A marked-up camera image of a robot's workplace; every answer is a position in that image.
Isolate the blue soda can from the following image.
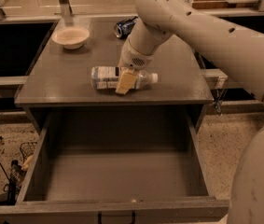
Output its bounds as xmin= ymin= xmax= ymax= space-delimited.
xmin=114 ymin=16 xmax=138 ymax=39

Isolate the clear plastic water bottle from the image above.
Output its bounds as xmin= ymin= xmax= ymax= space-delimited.
xmin=91 ymin=66 xmax=159 ymax=90

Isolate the black wire basket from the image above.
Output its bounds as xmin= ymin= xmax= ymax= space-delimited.
xmin=20 ymin=142 xmax=37 ymax=161

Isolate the grey cabinet counter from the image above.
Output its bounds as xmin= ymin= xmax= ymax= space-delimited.
xmin=15 ymin=15 xmax=213 ymax=130

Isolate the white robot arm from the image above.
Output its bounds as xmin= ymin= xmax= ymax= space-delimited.
xmin=119 ymin=0 xmax=264 ymax=224

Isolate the white paper bowl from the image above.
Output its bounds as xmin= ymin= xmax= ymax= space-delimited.
xmin=51 ymin=26 xmax=90 ymax=49

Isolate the black drawer handle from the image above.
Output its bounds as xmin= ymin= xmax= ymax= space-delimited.
xmin=97 ymin=212 xmax=136 ymax=224

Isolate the open grey top drawer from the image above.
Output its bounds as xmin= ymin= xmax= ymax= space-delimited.
xmin=0 ymin=111 xmax=229 ymax=224

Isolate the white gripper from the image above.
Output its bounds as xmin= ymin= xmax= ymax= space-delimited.
xmin=116 ymin=38 xmax=154 ymax=95

